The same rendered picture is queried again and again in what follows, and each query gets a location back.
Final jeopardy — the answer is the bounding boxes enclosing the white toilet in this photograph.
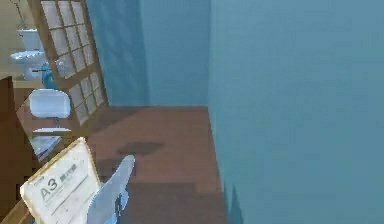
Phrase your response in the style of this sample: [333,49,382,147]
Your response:
[9,28,49,81]

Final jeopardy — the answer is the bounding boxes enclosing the blue toilet brush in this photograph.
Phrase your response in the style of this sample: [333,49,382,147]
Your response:
[40,63,57,90]

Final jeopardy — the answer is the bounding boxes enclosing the wooden lattice room door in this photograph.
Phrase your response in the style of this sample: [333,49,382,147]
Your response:
[27,0,110,128]

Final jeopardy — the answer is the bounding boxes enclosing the white open book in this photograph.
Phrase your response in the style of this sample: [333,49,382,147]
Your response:
[29,134,63,162]

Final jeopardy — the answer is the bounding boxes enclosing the white paper pack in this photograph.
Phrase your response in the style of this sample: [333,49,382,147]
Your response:
[19,137,102,224]

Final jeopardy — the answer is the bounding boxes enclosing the brown wooden desk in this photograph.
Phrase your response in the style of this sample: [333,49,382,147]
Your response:
[0,75,88,224]

